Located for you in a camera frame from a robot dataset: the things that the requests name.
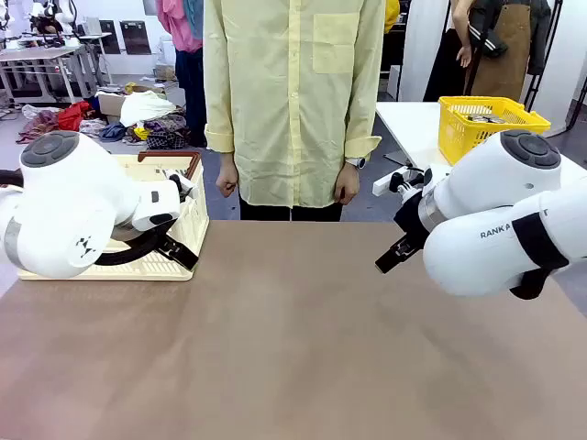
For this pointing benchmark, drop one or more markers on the person's right forearm yellow sleeve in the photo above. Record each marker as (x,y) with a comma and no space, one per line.
(219,128)

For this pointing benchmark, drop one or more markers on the dark patterned cloth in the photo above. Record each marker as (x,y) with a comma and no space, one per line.
(167,130)

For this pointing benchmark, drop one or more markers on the person torso in yellow shirt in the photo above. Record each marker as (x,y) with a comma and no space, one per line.
(293,101)

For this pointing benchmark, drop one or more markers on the person's right hand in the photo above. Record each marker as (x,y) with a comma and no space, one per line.
(227,181)

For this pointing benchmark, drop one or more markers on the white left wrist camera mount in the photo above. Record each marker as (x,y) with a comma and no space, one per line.
(182,185)

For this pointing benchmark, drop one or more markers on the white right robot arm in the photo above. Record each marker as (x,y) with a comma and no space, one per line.
(486,183)

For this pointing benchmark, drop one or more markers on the black striped jacket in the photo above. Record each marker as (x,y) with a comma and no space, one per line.
(486,32)

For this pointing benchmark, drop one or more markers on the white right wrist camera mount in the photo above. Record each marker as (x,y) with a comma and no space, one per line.
(394,181)

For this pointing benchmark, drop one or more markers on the black panel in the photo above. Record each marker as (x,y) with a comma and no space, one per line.
(136,37)
(110,36)

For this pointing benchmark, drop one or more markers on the person's left hand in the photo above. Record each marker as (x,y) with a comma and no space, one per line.
(347,185)

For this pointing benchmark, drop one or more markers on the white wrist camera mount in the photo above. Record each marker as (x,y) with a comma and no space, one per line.
(394,181)
(182,185)

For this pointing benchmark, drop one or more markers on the person's left forearm yellow sleeve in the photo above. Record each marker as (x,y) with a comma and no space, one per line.
(362,133)

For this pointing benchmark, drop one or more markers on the cardboard box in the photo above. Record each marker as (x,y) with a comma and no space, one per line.
(110,104)

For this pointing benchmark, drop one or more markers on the blue cloth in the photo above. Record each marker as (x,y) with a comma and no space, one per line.
(112,132)

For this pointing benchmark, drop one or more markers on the person's black trousers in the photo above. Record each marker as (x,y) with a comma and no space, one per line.
(289,213)

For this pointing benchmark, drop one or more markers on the white partition panel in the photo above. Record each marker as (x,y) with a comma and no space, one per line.
(422,50)

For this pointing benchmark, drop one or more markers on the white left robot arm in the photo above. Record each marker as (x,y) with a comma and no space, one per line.
(69,206)

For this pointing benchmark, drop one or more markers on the cream shopping basket brown rim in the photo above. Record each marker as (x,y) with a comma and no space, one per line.
(195,220)

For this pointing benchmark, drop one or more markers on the aproned person's bare hand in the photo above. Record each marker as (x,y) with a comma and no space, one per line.
(464,57)

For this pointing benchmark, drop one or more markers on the person in brown apron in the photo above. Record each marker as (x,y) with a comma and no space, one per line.
(509,55)

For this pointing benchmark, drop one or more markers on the white metal work table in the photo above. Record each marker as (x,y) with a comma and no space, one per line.
(41,69)

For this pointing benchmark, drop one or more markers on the yellow plastic basket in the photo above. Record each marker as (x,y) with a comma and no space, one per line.
(463,133)

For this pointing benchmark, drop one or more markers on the silver topped drink can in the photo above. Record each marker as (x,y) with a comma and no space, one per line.
(486,119)

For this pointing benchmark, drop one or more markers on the white round-cornered table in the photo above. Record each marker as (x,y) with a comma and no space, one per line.
(408,128)

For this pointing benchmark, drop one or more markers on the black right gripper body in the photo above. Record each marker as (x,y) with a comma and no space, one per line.
(412,220)

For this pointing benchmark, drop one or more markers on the red cloth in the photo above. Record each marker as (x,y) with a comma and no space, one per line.
(73,117)

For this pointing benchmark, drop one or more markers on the silver wristwatch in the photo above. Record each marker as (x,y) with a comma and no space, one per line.
(355,162)

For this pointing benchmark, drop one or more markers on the white cloth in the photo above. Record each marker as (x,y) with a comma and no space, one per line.
(147,106)

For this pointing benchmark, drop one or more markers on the black clothes rack stand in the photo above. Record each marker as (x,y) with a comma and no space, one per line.
(543,55)

